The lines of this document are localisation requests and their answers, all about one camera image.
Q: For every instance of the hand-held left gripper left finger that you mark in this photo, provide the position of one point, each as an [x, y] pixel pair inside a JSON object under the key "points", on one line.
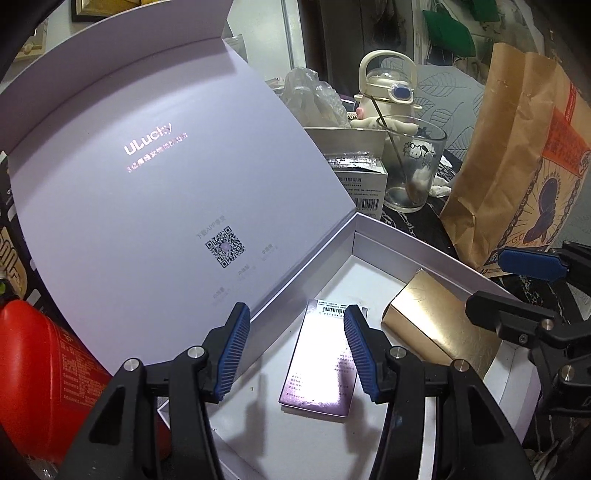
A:
{"points": [[233, 353]]}

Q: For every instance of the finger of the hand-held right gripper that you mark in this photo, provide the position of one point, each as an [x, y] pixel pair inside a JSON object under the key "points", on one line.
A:
{"points": [[503, 318], [526, 263]]}

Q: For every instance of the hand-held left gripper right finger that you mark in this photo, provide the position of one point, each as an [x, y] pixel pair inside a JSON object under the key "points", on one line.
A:
{"points": [[360, 355]]}

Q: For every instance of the purple box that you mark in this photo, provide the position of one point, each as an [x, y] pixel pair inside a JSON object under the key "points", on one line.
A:
{"points": [[318, 360]]}

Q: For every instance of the gold box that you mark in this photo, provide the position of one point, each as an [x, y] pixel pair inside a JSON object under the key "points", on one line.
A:
{"points": [[438, 318]]}

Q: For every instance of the white hinged gift box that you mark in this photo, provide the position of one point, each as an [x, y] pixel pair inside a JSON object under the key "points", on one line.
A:
{"points": [[161, 207]]}

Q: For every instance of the brown printed paper bag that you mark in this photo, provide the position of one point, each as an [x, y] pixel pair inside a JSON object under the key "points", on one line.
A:
{"points": [[508, 161]]}

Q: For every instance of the crumpled white tissue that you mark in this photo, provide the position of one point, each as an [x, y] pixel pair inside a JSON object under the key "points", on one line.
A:
{"points": [[441, 188]]}

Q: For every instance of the metal spoon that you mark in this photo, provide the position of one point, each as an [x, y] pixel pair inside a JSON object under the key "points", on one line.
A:
{"points": [[412, 189]]}

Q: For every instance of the clear glass cup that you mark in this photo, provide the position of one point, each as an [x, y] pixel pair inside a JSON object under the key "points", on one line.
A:
{"points": [[434, 152]]}

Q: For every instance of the small white barcode carton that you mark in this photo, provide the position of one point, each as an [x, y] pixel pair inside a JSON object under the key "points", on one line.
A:
{"points": [[364, 194]]}

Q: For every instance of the grey leaf-print cushion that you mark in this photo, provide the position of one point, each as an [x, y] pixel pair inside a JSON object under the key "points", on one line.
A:
{"points": [[452, 97]]}

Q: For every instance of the red canister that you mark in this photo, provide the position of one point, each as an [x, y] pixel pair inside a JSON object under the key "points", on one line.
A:
{"points": [[41, 369]]}

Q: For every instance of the silver foil packet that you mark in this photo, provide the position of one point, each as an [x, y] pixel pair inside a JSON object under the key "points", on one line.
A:
{"points": [[351, 161]]}

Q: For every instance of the cream plush toy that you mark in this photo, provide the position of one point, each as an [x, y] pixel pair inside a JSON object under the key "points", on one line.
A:
{"points": [[369, 123]]}

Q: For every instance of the black printed box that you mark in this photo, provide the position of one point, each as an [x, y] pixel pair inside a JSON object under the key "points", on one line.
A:
{"points": [[14, 258]]}

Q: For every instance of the clear plastic bag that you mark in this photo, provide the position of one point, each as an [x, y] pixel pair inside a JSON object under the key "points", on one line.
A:
{"points": [[314, 97]]}

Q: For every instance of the gold picture frame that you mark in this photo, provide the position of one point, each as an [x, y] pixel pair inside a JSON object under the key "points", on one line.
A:
{"points": [[92, 7]]}

